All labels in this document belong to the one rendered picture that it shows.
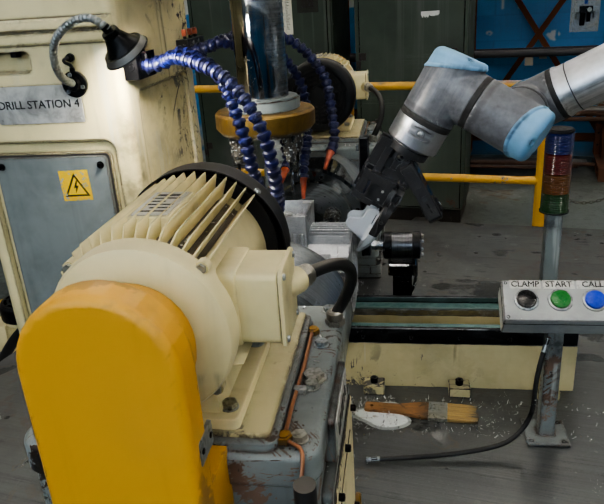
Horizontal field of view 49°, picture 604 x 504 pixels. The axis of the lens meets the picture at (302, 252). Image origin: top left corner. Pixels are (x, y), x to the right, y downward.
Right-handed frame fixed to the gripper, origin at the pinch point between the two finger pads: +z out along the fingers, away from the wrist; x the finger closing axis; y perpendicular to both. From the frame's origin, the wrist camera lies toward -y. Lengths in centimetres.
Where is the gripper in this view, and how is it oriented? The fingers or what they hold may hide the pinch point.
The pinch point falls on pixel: (364, 246)
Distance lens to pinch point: 119.9
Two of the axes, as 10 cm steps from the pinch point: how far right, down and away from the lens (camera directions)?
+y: -8.9, -4.6, -0.5
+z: -4.4, 8.0, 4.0
